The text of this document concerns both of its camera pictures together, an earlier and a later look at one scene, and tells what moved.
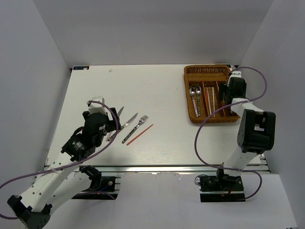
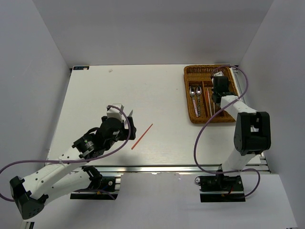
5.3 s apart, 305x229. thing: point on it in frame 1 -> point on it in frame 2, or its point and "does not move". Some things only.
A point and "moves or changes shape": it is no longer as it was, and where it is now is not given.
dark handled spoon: [198, 91] does not move
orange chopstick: [139, 134] moves or changes shape
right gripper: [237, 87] -> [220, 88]
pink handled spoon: [192, 91] does not move
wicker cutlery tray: [202, 84] does not move
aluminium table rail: [248, 169] does not move
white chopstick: [208, 101] does not move
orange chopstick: [206, 103] does not move
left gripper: [113, 124] -> [132, 129]
